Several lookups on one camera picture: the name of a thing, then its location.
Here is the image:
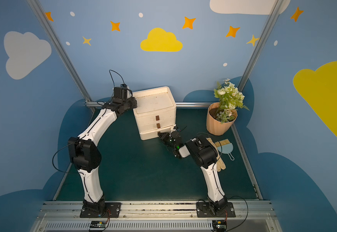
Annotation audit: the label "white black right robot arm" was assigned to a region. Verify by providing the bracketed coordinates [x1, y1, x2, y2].
[157, 130, 228, 215]

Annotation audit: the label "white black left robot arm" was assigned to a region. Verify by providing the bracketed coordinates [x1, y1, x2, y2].
[68, 84, 137, 218]

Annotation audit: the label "white drawer cabinet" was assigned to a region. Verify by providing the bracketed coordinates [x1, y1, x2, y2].
[133, 87, 176, 140]

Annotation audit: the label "beige ribbed flower pot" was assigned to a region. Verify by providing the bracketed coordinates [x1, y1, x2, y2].
[206, 102, 238, 136]

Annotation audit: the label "white green artificial flowers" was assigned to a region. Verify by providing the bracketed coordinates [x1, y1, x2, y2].
[214, 79, 249, 124]

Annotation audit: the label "right green circuit board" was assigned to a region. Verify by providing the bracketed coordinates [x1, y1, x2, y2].
[212, 220, 227, 232]

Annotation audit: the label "green circuit board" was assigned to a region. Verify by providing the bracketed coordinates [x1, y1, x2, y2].
[212, 220, 227, 232]
[89, 220, 109, 231]

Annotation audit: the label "left green circuit board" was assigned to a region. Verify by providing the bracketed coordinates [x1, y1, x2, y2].
[89, 220, 109, 231]

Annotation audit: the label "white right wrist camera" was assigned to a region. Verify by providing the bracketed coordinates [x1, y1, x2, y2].
[170, 124, 179, 133]

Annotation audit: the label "horizontal aluminium frame rail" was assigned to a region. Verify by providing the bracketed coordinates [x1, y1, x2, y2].
[85, 101, 212, 108]

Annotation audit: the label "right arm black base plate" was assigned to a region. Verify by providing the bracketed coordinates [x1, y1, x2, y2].
[196, 201, 236, 218]

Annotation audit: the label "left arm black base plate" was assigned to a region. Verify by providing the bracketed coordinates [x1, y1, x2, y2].
[80, 202, 121, 218]

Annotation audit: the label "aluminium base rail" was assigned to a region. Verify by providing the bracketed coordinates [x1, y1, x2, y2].
[31, 200, 282, 232]

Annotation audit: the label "right aluminium frame post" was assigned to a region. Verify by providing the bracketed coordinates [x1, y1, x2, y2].
[237, 0, 290, 92]

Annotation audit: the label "aluminium frame post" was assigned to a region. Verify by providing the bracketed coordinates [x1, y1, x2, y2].
[27, 0, 92, 104]
[237, 0, 290, 92]

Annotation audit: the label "left aluminium frame post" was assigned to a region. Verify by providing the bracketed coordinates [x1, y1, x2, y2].
[27, 0, 92, 104]

